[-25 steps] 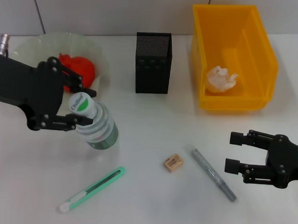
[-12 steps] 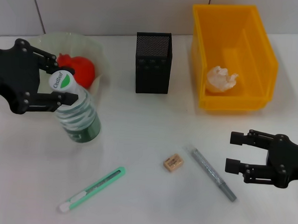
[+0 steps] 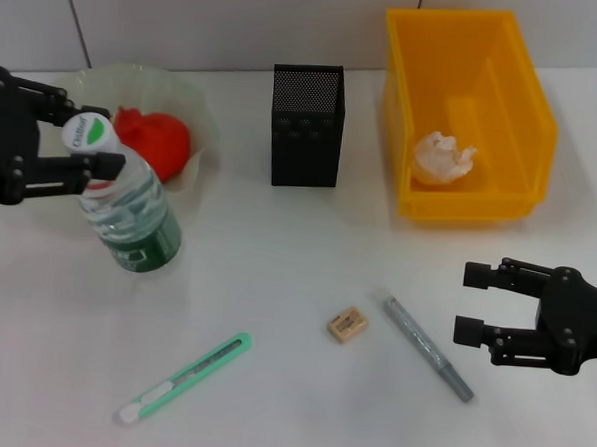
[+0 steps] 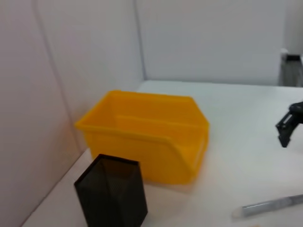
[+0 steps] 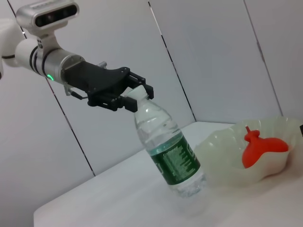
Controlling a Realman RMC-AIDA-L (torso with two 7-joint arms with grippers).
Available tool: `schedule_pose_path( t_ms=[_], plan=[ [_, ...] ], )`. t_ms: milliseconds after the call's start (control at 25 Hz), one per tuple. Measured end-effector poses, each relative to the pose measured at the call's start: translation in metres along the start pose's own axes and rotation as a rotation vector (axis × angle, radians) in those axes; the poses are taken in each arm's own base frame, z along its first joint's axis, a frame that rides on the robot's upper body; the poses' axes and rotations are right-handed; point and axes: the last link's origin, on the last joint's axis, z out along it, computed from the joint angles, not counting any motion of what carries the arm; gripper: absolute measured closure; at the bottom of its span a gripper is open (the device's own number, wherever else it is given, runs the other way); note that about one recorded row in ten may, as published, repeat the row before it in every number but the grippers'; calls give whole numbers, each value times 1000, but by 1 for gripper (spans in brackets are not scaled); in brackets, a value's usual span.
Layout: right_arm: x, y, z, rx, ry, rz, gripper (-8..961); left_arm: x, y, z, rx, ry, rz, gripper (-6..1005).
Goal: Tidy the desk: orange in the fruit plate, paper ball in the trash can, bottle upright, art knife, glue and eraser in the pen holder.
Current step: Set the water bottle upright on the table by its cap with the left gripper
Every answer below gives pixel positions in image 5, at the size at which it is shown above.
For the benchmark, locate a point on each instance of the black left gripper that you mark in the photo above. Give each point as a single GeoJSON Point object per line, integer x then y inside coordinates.
{"type": "Point", "coordinates": [99, 80]}

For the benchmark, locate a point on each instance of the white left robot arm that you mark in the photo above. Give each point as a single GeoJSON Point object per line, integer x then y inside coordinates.
{"type": "Point", "coordinates": [54, 63]}

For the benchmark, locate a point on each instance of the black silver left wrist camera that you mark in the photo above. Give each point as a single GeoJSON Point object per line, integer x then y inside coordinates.
{"type": "Point", "coordinates": [47, 16]}

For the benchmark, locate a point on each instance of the red-orange toy orange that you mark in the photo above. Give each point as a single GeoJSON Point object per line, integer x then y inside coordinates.
{"type": "Point", "coordinates": [262, 149]}

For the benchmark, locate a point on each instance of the pale green glass fruit plate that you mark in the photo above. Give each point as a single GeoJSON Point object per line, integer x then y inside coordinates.
{"type": "Point", "coordinates": [225, 151]}

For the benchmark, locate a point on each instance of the clear bottle with green label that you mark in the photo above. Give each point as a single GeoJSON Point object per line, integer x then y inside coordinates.
{"type": "Point", "coordinates": [170, 156]}

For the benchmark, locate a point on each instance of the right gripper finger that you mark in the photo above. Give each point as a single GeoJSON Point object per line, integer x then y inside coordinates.
{"type": "Point", "coordinates": [301, 130]}

